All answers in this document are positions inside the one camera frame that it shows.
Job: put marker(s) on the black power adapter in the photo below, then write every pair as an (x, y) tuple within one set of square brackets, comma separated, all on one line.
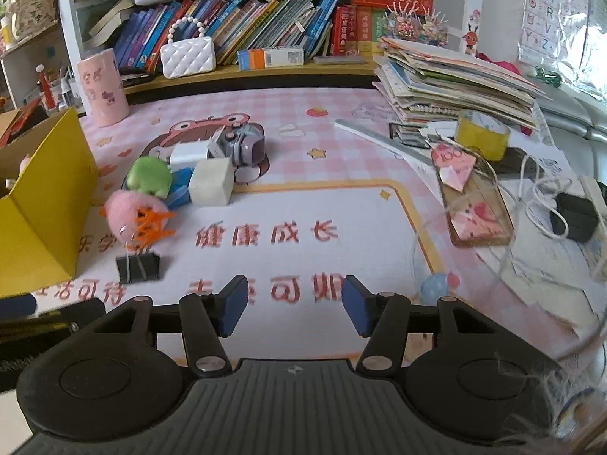
[(575, 217)]

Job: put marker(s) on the rabbit figurine ornament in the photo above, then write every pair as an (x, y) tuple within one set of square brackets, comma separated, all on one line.
[(28, 17)]

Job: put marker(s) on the pink origami paper heart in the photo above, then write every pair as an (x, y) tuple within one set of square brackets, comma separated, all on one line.
[(454, 166)]

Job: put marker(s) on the yellow cardboard box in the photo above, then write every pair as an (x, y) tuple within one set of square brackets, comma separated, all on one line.
[(43, 216)]

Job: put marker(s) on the white quilted pearl handbag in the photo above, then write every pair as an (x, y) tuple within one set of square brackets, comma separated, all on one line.
[(187, 57)]

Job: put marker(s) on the blue packet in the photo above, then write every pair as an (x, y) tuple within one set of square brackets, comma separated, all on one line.
[(179, 193)]

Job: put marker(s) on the green frog plush toy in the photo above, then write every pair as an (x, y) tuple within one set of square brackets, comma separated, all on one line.
[(150, 175)]

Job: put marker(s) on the white eraser block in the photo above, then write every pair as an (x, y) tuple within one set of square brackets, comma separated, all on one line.
[(212, 183)]

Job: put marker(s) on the pink cartoon cylinder cup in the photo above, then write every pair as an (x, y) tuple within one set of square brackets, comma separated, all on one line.
[(102, 89)]

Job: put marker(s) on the pink cartoon desk mat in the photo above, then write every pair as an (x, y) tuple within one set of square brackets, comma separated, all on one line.
[(330, 205)]

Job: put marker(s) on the yellow tape roll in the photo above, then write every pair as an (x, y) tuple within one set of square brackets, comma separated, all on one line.
[(479, 131)]

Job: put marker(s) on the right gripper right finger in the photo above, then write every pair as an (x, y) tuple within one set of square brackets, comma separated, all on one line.
[(383, 320)]

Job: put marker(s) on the black binder clip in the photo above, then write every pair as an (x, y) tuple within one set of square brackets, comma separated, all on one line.
[(138, 267)]

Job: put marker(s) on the white charger plug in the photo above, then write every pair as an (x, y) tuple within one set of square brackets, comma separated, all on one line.
[(187, 155)]

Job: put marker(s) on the blue orange white carton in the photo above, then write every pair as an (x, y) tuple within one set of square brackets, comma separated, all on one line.
[(266, 58)]

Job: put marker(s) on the stack of papers and booklets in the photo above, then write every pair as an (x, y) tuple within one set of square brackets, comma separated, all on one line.
[(424, 83)]

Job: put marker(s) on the wooden bookshelf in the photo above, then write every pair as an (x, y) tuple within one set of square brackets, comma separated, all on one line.
[(337, 36)]

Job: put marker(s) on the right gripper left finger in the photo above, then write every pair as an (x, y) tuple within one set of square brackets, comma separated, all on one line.
[(206, 319)]

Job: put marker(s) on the pink fuzzy chick toy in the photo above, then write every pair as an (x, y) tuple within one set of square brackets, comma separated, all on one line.
[(137, 220)]

